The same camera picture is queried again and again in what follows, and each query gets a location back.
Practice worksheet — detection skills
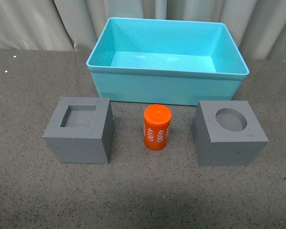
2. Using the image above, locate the orange cylinder with white numbers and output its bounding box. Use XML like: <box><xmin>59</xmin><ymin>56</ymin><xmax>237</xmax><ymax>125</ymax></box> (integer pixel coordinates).
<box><xmin>143</xmin><ymin>104</ymin><xmax>172</xmax><ymax>151</ymax></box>

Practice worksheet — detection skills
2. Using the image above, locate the gray block with square hole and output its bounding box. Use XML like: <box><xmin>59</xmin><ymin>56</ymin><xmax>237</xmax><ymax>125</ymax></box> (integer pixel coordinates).
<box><xmin>42</xmin><ymin>97</ymin><xmax>114</xmax><ymax>164</ymax></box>

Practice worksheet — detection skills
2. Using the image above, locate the gray block with round hole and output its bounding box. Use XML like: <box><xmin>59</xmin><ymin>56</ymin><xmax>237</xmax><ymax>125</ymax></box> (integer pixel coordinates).
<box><xmin>191</xmin><ymin>101</ymin><xmax>269</xmax><ymax>167</ymax></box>

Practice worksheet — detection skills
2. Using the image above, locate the light blue plastic box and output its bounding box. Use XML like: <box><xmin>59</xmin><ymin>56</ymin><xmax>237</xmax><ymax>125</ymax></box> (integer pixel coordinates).
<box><xmin>86</xmin><ymin>18</ymin><xmax>249</xmax><ymax>105</ymax></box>

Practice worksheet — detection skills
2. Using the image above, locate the gray curtain backdrop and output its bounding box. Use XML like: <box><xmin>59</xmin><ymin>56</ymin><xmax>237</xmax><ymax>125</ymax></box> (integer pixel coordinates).
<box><xmin>0</xmin><ymin>0</ymin><xmax>286</xmax><ymax>62</ymax></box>

